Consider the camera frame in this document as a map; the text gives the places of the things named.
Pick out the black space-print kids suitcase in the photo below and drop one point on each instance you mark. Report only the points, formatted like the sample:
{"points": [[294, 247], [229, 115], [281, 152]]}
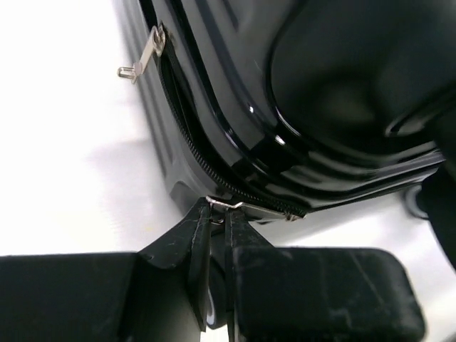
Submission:
{"points": [[299, 106]]}

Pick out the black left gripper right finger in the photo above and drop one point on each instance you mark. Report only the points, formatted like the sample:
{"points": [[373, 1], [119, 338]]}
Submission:
{"points": [[315, 293]]}

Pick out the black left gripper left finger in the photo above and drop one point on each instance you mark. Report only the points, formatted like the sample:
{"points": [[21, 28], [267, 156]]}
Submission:
{"points": [[156, 294]]}

